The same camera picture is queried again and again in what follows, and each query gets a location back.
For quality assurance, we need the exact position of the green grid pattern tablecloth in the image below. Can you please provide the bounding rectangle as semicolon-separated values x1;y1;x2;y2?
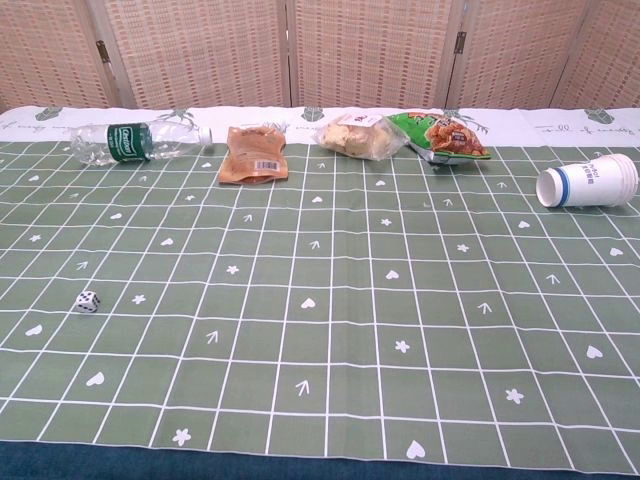
0;105;640;476

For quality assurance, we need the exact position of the woven bamboo folding screen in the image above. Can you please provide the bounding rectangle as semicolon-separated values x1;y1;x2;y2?
0;0;640;110

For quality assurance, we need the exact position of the green bag of fried snacks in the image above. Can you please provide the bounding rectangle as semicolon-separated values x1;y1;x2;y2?
383;111;493;167

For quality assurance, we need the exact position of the brown snack pouch with barcode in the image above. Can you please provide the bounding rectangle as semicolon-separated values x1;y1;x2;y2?
218;125;290;186

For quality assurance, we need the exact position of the clear bag of pale pastries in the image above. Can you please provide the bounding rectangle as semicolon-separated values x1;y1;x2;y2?
313;112;409;162

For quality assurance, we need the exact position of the clear plastic bottle green label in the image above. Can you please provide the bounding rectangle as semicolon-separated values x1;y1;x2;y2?
69;120;214;167

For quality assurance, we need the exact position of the white paper cup stack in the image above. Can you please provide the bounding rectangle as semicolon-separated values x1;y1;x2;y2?
535;152;640;209

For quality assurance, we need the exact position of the white die with blue dots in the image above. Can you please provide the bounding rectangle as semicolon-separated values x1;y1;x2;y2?
75;290;102;314

